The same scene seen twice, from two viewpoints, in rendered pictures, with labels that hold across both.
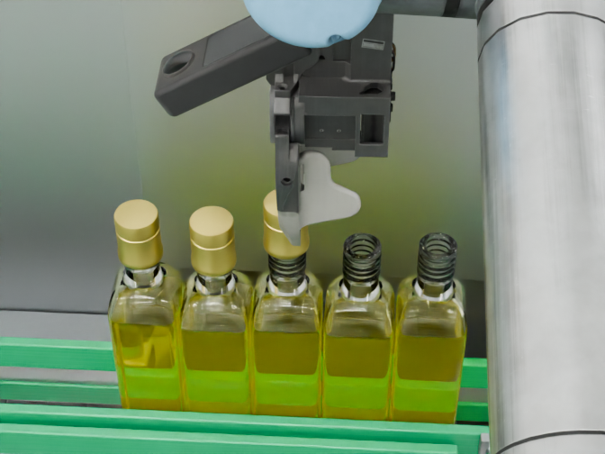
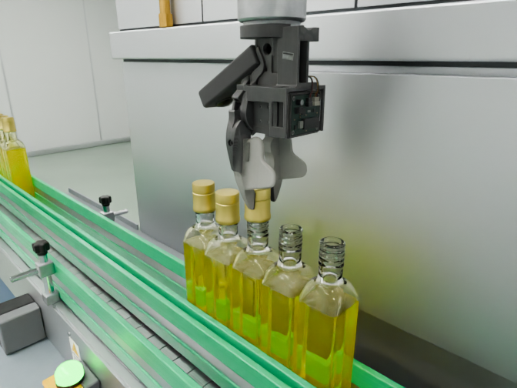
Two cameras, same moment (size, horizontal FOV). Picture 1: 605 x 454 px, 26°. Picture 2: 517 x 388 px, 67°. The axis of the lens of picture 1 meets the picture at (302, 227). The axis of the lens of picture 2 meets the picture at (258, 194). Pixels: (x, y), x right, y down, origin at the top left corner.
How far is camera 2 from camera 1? 69 cm
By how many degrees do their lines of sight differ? 42
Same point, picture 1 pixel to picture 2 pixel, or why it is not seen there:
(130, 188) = not seen: hidden behind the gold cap
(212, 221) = (227, 192)
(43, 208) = not seen: hidden behind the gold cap
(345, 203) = (267, 175)
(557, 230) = not seen: outside the picture
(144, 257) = (198, 205)
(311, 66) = (259, 75)
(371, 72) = (287, 78)
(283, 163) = (229, 128)
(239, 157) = (287, 199)
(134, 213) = (202, 182)
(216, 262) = (221, 214)
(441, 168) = (384, 232)
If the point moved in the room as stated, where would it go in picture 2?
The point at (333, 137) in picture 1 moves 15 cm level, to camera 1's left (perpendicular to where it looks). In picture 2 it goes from (265, 126) to (181, 115)
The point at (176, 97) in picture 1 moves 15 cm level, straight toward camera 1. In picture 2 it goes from (205, 93) to (103, 105)
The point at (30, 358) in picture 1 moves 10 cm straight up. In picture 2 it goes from (181, 271) to (178, 224)
